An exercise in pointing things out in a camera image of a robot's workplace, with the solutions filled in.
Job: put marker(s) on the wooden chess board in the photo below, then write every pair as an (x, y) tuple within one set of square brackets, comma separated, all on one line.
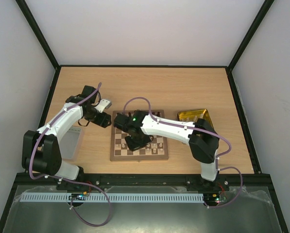
[(156, 150)]

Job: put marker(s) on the silver tin lid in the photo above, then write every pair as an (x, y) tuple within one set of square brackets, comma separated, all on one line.
[(70, 143)]

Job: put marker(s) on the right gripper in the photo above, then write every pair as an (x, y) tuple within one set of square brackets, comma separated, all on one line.
[(138, 140)]

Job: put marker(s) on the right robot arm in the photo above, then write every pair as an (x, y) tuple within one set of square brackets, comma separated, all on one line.
[(141, 127)]

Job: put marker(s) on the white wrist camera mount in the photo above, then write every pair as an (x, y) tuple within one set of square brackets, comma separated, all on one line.
[(103, 104)]

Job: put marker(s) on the black frame rail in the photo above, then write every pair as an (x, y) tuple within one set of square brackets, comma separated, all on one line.
[(192, 182)]

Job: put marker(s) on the grey slotted cable duct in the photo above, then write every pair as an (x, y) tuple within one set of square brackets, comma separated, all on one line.
[(113, 197)]

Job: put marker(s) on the gold tin with pieces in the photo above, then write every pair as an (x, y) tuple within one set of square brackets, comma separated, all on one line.
[(200, 117)]

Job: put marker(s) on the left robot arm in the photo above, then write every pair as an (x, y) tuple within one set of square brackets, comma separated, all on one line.
[(41, 155)]

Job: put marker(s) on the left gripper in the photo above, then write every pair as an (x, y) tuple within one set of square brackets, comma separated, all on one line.
[(104, 121)]

